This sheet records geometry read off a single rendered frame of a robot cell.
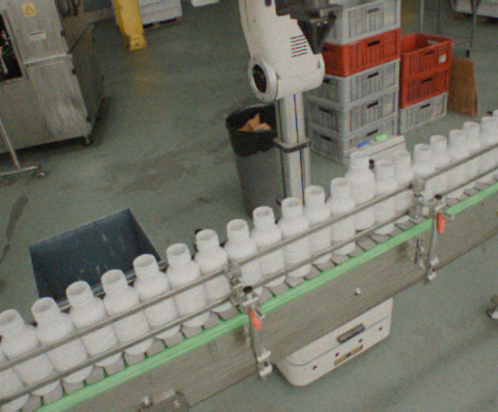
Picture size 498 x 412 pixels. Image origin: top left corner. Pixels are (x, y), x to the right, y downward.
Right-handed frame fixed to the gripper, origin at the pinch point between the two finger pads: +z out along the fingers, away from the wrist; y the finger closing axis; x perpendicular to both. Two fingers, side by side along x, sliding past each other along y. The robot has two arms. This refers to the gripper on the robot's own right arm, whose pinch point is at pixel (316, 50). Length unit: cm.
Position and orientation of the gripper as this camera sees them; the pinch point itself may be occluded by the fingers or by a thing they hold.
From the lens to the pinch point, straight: 100.8
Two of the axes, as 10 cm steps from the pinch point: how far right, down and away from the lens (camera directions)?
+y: 5.8, 3.9, -7.2
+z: 0.9, 8.5, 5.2
